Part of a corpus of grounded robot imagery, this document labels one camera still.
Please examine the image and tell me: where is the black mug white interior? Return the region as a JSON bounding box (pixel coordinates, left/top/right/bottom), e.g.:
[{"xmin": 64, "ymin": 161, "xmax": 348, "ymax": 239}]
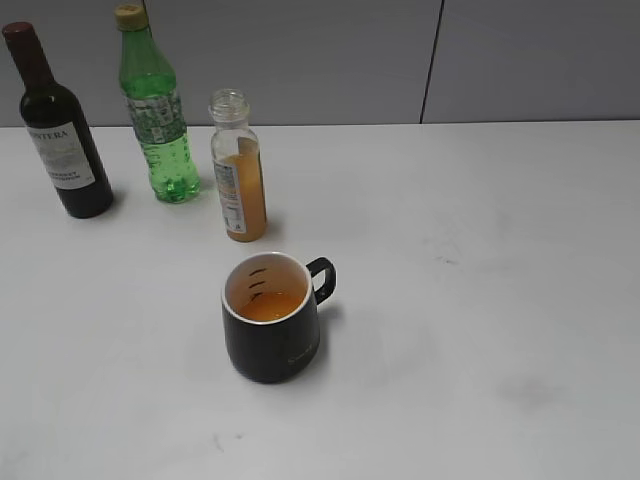
[{"xmin": 221, "ymin": 252, "xmax": 336, "ymax": 383}]

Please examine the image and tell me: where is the orange juice bottle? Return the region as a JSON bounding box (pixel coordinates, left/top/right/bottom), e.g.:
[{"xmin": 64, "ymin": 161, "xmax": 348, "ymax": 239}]
[{"xmin": 209, "ymin": 88, "xmax": 267, "ymax": 243}]

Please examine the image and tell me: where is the green plastic soda bottle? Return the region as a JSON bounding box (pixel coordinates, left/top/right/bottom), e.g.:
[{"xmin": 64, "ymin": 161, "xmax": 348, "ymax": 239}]
[{"xmin": 114, "ymin": 4, "xmax": 200, "ymax": 204}]

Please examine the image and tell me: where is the dark red wine bottle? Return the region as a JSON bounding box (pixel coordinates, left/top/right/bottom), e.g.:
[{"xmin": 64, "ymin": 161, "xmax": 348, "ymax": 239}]
[{"xmin": 2, "ymin": 22, "xmax": 114, "ymax": 219}]

